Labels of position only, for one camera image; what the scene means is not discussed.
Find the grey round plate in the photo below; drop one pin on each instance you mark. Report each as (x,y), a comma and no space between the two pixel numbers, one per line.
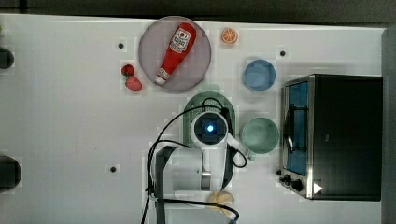
(154,43)

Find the whole red strawberry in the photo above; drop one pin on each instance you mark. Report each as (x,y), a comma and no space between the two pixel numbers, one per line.
(127,70)

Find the orange slice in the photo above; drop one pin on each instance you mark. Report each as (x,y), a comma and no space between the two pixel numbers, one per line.
(229,36)

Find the green strainer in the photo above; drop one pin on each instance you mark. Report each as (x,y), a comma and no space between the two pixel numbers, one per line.
(209,98)

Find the peeled banana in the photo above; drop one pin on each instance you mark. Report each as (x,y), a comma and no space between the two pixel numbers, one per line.
(223,198)

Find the black toaster oven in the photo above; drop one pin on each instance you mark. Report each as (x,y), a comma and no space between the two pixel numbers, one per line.
(331,137)

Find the blue bowl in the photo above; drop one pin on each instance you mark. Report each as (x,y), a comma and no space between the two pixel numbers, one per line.
(259,75)

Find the halved red strawberry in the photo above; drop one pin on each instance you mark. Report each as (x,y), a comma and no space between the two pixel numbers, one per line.
(133,84)

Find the green mug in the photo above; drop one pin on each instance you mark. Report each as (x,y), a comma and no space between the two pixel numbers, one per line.
(259,136)

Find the black cylinder post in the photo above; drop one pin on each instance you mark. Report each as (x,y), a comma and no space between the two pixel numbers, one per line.
(6,58)
(10,173)

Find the red ketchup bottle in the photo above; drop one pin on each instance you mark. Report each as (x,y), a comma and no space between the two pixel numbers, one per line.
(180,44)

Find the black cylinder post lower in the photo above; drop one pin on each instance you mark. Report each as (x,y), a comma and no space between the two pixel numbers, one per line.
(10,173)

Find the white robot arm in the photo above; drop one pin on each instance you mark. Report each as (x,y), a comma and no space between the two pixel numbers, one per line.
(178,173)

